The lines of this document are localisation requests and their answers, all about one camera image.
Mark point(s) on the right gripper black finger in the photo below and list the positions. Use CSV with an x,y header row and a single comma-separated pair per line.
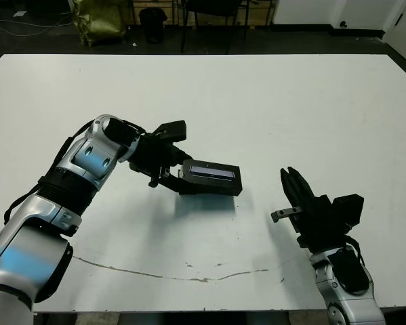
x,y
303,194
290,194

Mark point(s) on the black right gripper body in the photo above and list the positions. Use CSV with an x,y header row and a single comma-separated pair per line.
x,y
318,225

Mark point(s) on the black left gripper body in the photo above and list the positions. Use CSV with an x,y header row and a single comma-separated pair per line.
x,y
155,155

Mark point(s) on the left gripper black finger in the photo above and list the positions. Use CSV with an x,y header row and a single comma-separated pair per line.
x,y
177,185
185,158

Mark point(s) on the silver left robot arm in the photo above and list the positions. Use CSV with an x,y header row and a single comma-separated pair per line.
x,y
30,237

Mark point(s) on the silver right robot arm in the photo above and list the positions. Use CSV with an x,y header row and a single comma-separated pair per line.
x,y
341,304

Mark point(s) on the black waste bin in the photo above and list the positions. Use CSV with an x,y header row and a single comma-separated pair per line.
x,y
152,26

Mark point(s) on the crinkled plastic bag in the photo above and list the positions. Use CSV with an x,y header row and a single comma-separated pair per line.
x,y
101,23

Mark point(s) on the black round door stop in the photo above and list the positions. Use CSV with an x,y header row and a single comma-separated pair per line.
x,y
343,24

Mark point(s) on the white door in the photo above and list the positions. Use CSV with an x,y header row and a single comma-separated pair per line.
x,y
404,35

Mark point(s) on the white paper sheet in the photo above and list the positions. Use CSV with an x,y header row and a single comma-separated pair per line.
x,y
20,14

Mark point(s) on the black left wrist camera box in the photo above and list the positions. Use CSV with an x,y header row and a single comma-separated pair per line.
x,y
172,130

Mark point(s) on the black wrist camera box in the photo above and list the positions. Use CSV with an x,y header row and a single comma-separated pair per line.
x,y
348,208
172,130

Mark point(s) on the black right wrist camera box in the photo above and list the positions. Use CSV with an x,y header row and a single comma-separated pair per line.
x,y
348,208

